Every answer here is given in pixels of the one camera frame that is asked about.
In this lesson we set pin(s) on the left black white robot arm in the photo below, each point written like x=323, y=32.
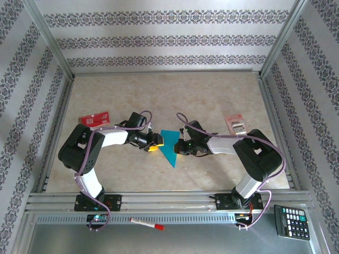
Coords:
x=79, y=150

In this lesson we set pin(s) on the left black wrist camera box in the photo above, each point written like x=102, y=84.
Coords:
x=136, y=121

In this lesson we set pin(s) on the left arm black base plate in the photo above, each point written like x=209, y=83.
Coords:
x=115, y=202

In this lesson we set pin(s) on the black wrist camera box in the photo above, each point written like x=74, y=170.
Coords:
x=196, y=129
x=136, y=121

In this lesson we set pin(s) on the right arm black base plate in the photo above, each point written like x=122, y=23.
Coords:
x=222, y=202

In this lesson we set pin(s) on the right white camera bracket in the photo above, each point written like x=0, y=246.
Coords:
x=183, y=132

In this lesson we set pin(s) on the right black wrist camera box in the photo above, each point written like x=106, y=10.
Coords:
x=196, y=129

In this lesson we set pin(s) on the pink blister pack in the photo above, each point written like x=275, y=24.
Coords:
x=235, y=124

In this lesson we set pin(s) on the red card packet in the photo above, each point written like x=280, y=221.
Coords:
x=94, y=119

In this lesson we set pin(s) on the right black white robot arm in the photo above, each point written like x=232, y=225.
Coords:
x=257, y=156

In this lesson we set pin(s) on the black calculator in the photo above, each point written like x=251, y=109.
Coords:
x=291, y=222

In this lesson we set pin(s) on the white marker with red cap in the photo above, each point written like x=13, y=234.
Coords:
x=147, y=223

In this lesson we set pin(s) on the aluminium frame post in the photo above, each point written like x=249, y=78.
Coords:
x=282, y=39
x=49, y=39

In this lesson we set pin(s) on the aluminium table edge rail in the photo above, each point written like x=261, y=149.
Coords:
x=58, y=127
x=167, y=73
x=275, y=127

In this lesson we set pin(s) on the blue square paper sheet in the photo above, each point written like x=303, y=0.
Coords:
x=169, y=143

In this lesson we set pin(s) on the grey metal shelf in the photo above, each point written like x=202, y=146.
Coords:
x=185, y=240

